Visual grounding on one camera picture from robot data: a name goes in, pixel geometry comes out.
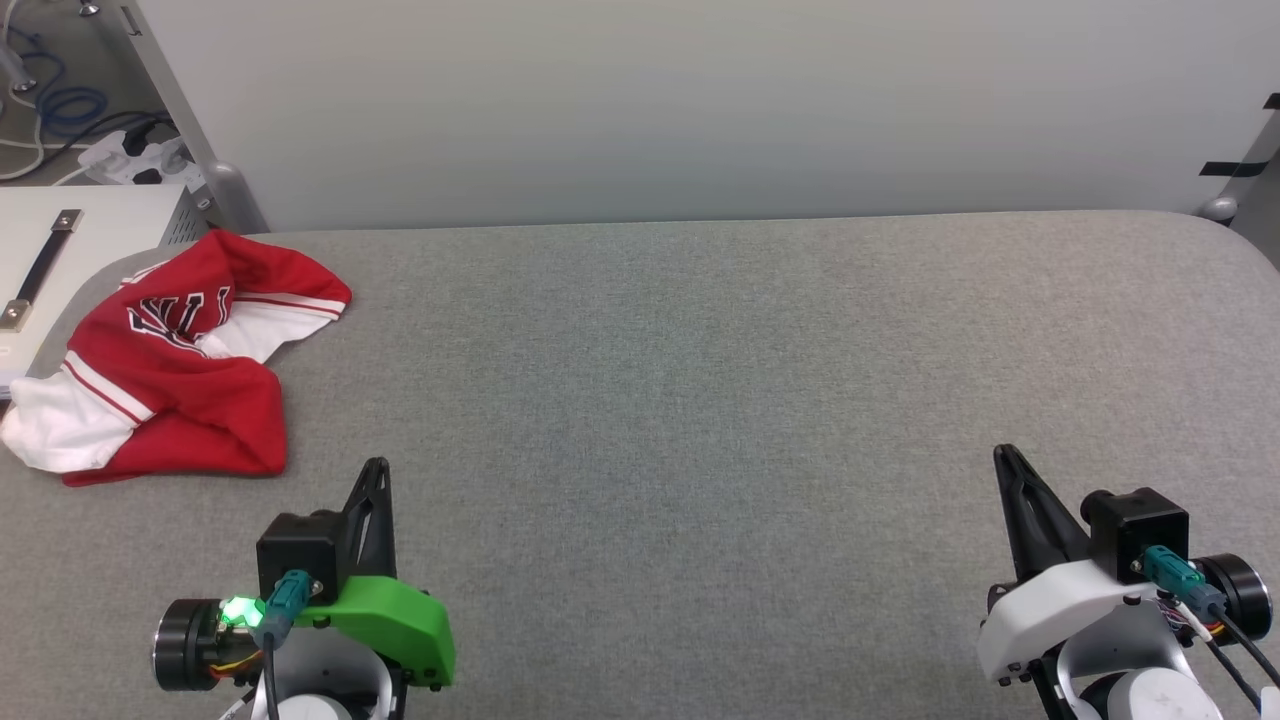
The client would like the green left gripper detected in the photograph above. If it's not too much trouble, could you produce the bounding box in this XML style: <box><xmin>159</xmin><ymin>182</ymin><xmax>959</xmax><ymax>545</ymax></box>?
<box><xmin>153</xmin><ymin>458</ymin><xmax>457</xmax><ymax>693</ymax></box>

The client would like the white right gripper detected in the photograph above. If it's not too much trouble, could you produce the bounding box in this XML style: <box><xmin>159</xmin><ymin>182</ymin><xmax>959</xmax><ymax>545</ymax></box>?
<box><xmin>977</xmin><ymin>445</ymin><xmax>1274</xmax><ymax>689</ymax></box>

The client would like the red and white basketball jersey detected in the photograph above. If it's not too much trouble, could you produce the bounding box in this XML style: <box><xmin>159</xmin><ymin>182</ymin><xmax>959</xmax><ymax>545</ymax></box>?
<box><xmin>0</xmin><ymin>228</ymin><xmax>353</xmax><ymax>488</ymax></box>

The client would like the white metal equipment case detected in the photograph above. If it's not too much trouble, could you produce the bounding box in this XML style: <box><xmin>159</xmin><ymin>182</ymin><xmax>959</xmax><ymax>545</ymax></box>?
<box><xmin>0</xmin><ymin>185</ymin><xmax>213</xmax><ymax>401</ymax></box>

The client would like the white power strip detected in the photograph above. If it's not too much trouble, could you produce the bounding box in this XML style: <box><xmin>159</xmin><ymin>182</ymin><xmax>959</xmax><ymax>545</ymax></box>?
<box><xmin>78</xmin><ymin>128</ymin><xmax>199</xmax><ymax>188</ymax></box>

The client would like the left teal plug black cable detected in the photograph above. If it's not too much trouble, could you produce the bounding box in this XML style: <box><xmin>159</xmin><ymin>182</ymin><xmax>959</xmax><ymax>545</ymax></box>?
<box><xmin>255</xmin><ymin>570</ymin><xmax>313</xmax><ymax>720</ymax></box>

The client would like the teal plug black cable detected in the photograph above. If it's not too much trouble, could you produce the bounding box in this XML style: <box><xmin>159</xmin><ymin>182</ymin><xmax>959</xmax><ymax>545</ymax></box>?
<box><xmin>1143</xmin><ymin>545</ymin><xmax>1280</xmax><ymax>691</ymax></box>
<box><xmin>255</xmin><ymin>570</ymin><xmax>313</xmax><ymax>720</ymax></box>

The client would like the right teal plug black cable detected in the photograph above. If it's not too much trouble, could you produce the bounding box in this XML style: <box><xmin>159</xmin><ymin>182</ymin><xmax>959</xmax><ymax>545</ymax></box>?
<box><xmin>1143</xmin><ymin>545</ymin><xmax>1280</xmax><ymax>691</ymax></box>

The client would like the grey taped partition post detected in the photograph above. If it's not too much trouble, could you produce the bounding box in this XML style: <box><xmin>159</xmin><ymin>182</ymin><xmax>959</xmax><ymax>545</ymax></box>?
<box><xmin>1198</xmin><ymin>93</ymin><xmax>1280</xmax><ymax>224</ymax></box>

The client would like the black case carry handle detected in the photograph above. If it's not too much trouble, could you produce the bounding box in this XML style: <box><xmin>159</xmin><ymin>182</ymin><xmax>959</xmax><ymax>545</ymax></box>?
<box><xmin>0</xmin><ymin>209</ymin><xmax>84</xmax><ymax>332</ymax></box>

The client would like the grey partition post with foot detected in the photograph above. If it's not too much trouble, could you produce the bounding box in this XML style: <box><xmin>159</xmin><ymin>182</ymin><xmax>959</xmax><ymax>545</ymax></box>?
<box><xmin>100</xmin><ymin>0</ymin><xmax>271</xmax><ymax>234</ymax></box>

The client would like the white floor cable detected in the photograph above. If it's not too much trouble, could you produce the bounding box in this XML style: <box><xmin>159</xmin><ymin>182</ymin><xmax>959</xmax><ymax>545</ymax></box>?
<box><xmin>0</xmin><ymin>0</ymin><xmax>101</xmax><ymax>186</ymax></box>

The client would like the blue coiled cable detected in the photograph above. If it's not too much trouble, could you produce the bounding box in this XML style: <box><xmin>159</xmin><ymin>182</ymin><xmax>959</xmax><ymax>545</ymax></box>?
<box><xmin>8</xmin><ymin>28</ymin><xmax>111</xmax><ymax>139</ymax></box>

